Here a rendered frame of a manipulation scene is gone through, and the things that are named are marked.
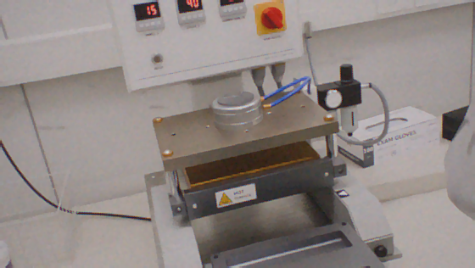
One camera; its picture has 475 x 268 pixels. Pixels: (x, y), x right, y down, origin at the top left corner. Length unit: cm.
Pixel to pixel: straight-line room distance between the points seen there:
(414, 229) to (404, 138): 28
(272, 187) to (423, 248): 44
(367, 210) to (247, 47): 36
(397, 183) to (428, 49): 45
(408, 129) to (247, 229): 62
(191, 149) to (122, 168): 71
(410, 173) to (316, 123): 55
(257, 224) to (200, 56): 31
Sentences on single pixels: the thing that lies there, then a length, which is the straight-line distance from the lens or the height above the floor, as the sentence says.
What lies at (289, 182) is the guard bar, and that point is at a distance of 81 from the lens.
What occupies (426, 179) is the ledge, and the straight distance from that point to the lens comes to 133.
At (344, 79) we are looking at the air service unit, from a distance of 104.
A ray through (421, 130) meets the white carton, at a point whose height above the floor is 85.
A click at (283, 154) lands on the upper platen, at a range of 84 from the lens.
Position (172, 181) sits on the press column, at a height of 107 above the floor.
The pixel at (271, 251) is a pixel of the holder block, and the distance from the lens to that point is 74.
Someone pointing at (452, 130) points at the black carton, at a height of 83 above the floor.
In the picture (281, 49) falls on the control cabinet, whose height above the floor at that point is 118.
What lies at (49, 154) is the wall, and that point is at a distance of 148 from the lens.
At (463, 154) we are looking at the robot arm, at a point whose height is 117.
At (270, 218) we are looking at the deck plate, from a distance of 92.
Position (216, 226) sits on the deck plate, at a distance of 92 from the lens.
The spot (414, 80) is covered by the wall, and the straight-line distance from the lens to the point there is 159.
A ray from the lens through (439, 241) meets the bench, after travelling 118.
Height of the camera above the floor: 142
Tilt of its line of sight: 23 degrees down
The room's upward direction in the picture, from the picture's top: 9 degrees counter-clockwise
